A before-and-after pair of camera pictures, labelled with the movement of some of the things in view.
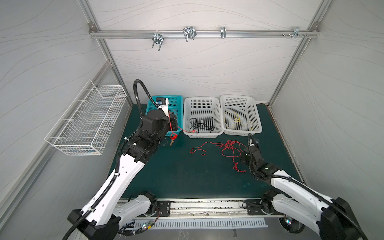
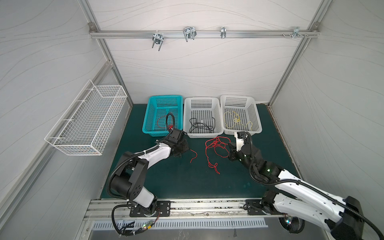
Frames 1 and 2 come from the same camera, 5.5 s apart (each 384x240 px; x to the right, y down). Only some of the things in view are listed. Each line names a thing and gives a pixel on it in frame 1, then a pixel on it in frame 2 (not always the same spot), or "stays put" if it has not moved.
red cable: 230,148 to 195,156
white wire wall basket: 87,125 stays put
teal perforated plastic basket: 175,106 stays put
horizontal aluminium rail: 202,34 stays put
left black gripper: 172,119 to 186,146
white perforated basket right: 240,115 stays put
